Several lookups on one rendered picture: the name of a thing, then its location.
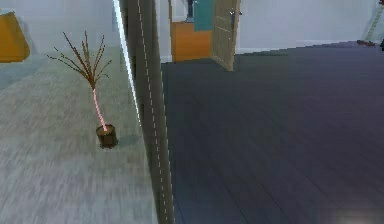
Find teal cabinet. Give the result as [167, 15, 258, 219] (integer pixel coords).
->
[193, 0, 215, 33]

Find black door handle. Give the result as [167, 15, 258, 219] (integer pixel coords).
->
[229, 10, 243, 31]

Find tan wooden room door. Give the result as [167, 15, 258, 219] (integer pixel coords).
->
[210, 0, 242, 72]

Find pale wooden ladder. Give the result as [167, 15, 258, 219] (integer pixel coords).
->
[356, 3, 384, 47]

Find bare brown potted plant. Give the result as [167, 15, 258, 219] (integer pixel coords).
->
[46, 31, 120, 150]

